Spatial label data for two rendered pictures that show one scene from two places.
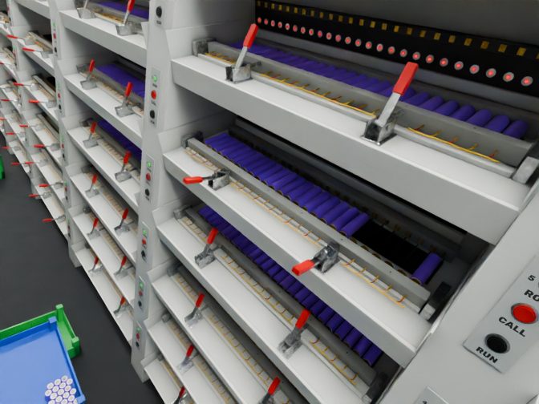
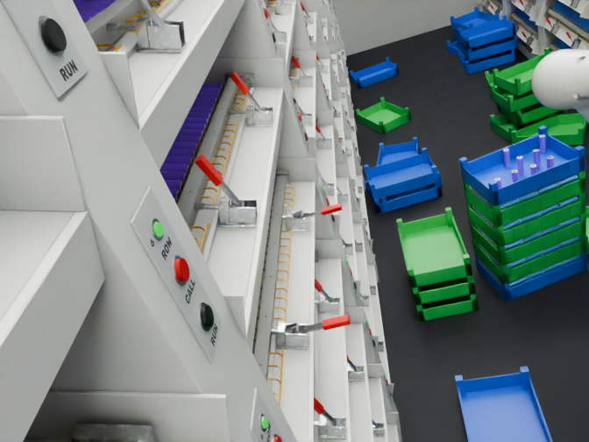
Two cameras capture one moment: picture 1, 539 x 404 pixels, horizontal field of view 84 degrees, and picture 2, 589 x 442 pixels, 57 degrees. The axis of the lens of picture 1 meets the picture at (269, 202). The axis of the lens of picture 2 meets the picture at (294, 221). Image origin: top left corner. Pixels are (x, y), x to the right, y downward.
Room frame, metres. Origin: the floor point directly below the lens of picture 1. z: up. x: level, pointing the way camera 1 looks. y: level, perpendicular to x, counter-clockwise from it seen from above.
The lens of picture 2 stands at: (0.70, 0.61, 1.40)
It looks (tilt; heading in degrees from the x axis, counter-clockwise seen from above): 32 degrees down; 246
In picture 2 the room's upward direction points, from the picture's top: 21 degrees counter-clockwise
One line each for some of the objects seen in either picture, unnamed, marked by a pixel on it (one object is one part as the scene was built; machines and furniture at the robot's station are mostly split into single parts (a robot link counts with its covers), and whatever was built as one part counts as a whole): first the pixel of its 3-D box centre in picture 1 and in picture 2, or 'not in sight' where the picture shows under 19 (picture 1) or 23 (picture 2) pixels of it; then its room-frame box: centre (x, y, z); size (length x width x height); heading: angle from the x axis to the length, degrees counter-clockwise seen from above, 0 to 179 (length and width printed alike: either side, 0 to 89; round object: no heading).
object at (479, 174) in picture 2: not in sight; (520, 164); (-0.53, -0.37, 0.44); 0.30 x 0.20 x 0.08; 158
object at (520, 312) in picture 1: (524, 313); not in sight; (0.23, -0.25, 1.01); 0.02 x 0.01 x 0.02; 53
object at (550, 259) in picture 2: not in sight; (527, 243); (-0.53, -0.37, 0.12); 0.30 x 0.20 x 0.08; 158
